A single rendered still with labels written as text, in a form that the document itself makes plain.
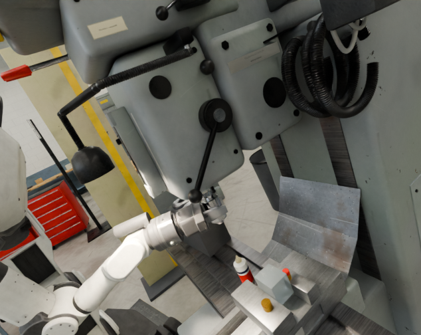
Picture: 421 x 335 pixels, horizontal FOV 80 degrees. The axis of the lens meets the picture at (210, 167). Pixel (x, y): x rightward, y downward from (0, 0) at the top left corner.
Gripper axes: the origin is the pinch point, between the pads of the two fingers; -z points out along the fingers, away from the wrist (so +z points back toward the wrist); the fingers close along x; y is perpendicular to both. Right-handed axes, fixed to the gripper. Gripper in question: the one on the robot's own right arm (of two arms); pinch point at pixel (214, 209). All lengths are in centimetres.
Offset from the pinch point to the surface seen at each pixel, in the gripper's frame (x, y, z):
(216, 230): 25.4, 21.3, 3.7
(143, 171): -6.4, -18.6, 10.8
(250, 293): -13.0, 18.1, 0.4
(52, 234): 370, 97, 290
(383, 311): -3, 59, -37
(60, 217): 377, 76, 264
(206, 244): 22.4, 23.4, 9.0
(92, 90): -21.4, -35.9, 8.2
